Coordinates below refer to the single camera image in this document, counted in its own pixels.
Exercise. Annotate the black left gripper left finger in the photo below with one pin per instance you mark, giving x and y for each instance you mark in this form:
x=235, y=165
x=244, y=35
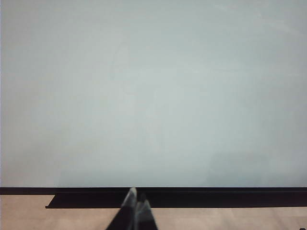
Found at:
x=126, y=213

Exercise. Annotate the black whiteboard bottom rail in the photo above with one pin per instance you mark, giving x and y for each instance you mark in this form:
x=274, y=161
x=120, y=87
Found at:
x=24, y=191

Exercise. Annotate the black whiteboard pen tray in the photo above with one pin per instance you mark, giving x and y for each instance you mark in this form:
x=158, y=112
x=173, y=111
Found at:
x=216, y=201

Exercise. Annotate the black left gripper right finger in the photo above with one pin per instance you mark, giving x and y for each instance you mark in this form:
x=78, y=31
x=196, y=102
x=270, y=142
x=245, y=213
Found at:
x=146, y=218

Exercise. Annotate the white glass whiteboard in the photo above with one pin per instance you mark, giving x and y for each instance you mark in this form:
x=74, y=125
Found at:
x=144, y=83

